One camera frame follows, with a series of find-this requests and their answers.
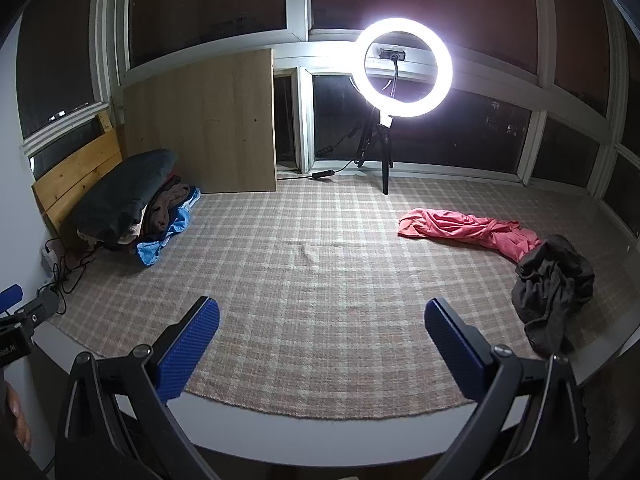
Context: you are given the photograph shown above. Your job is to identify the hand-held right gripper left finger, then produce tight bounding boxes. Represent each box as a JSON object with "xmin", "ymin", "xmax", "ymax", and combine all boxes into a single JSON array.
[{"xmin": 54, "ymin": 296, "xmax": 222, "ymax": 480}]

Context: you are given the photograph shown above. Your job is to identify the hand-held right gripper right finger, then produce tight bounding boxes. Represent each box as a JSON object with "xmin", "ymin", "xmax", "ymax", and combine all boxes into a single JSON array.
[{"xmin": 424, "ymin": 297, "xmax": 588, "ymax": 480}]

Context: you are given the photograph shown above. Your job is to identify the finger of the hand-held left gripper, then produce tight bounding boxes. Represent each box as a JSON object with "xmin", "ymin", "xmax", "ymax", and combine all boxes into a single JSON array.
[
  {"xmin": 0, "ymin": 291, "xmax": 60, "ymax": 336},
  {"xmin": 0, "ymin": 284, "xmax": 24, "ymax": 313}
]

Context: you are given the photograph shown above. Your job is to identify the dark grey shirt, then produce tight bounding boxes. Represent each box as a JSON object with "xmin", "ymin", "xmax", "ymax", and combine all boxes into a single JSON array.
[{"xmin": 511, "ymin": 234, "xmax": 596, "ymax": 356}]

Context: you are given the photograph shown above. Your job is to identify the person's left hand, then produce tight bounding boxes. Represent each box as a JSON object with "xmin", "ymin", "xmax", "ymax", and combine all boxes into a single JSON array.
[{"xmin": 0, "ymin": 379, "xmax": 32, "ymax": 453}]

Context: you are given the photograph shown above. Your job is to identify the white garment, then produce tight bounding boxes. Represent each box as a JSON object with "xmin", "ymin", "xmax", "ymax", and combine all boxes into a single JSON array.
[{"xmin": 77, "ymin": 220, "xmax": 151, "ymax": 247}]

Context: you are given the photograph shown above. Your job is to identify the red garment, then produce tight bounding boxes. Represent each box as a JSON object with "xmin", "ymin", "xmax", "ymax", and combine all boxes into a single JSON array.
[{"xmin": 397, "ymin": 207, "xmax": 543, "ymax": 263}]

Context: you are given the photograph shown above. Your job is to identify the dark green cloth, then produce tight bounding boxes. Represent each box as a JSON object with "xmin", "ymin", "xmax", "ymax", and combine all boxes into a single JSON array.
[{"xmin": 65, "ymin": 149, "xmax": 179, "ymax": 252}]

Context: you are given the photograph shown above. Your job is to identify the pine plank headboard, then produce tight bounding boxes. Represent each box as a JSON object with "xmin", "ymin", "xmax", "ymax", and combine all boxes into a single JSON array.
[{"xmin": 31, "ymin": 110, "xmax": 126, "ymax": 241}]

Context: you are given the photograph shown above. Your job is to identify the brown garment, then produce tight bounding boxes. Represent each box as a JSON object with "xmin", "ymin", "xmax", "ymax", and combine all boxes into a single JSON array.
[{"xmin": 141, "ymin": 172, "xmax": 194, "ymax": 233}]

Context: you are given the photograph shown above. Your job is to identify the light wooden board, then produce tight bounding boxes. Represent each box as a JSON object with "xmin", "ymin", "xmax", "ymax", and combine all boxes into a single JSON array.
[{"xmin": 122, "ymin": 48, "xmax": 278, "ymax": 194}]

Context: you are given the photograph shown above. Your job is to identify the phone holder clamp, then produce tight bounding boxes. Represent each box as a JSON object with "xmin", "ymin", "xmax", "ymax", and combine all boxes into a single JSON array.
[{"xmin": 379, "ymin": 46, "xmax": 407, "ymax": 97}]

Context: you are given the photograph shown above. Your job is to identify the tangled black cables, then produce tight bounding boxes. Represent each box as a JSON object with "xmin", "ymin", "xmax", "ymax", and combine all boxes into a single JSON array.
[{"xmin": 37, "ymin": 239, "xmax": 97, "ymax": 312}]

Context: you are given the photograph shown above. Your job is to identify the black cable with inline switch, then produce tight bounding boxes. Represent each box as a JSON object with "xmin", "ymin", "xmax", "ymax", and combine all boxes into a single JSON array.
[{"xmin": 277, "ymin": 125, "xmax": 372, "ymax": 182}]

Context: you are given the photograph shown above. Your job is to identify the ring light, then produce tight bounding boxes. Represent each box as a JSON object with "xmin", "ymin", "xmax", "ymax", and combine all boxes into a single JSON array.
[{"xmin": 354, "ymin": 16, "xmax": 454, "ymax": 121}]

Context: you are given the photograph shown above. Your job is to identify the white window frame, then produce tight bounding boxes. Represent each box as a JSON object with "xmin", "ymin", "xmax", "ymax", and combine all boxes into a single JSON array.
[{"xmin": 15, "ymin": 0, "xmax": 640, "ymax": 241}]

